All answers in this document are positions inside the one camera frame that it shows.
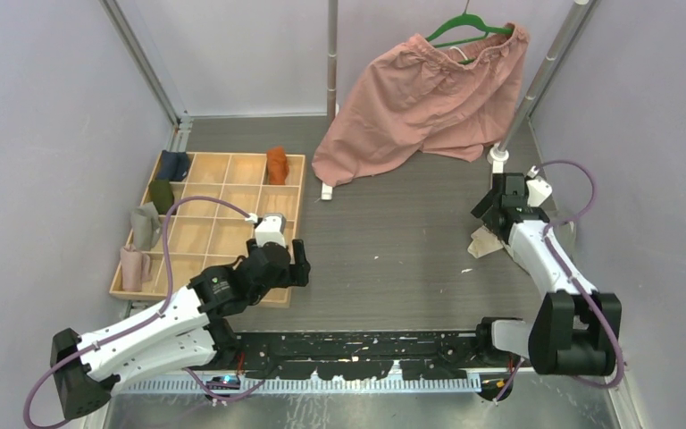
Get left aluminium frame post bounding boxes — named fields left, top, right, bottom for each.
left=100, top=0, right=193, bottom=152

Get beige underwear on table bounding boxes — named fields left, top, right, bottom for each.
left=467, top=227, right=504, bottom=259

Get orange white underwear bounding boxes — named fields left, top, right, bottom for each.
left=266, top=147, right=289, bottom=186

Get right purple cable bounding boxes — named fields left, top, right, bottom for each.
left=490, top=159, right=626, bottom=405

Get centre metal rack pole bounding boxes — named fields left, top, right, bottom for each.
left=322, top=0, right=340, bottom=201

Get purple cable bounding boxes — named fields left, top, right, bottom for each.
left=21, top=196, right=267, bottom=429
left=490, top=159, right=626, bottom=405

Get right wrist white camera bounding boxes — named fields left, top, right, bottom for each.
left=525, top=165, right=553, bottom=207

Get green clothes hanger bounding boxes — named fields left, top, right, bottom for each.
left=425, top=0, right=514, bottom=64

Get wrist white camera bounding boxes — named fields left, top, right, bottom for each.
left=244, top=213, right=287, bottom=248
left=525, top=165, right=553, bottom=207

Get navy rolled underwear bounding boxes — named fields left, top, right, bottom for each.
left=155, top=150, right=191, bottom=182

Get pink rolled underwear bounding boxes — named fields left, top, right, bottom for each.
left=120, top=244, right=151, bottom=292

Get pink shorts on hanger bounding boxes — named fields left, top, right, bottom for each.
left=312, top=22, right=530, bottom=187

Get metal rack pole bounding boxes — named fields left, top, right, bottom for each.
left=322, top=0, right=340, bottom=201
left=487, top=0, right=598, bottom=174

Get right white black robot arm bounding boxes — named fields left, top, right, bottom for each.
left=472, top=172, right=623, bottom=377

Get wooden compartment tray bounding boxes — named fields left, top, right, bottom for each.
left=109, top=152, right=306, bottom=301

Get grey underwear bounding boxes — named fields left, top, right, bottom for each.
left=548, top=209, right=577, bottom=264
left=130, top=202, right=162, bottom=251

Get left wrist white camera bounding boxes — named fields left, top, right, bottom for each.
left=244, top=213, right=287, bottom=248

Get grey rolled underwear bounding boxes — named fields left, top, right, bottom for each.
left=130, top=202, right=162, bottom=251

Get right metal rack pole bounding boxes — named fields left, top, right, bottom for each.
left=487, top=0, right=598, bottom=174

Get slotted aluminium cable duct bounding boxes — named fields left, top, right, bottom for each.
left=122, top=374, right=481, bottom=394

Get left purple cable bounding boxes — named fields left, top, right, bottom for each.
left=21, top=196, right=267, bottom=429

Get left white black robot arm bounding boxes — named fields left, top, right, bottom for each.
left=50, top=240, right=311, bottom=420

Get dark green rolled underwear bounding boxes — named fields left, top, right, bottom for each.
left=147, top=179, right=176, bottom=215

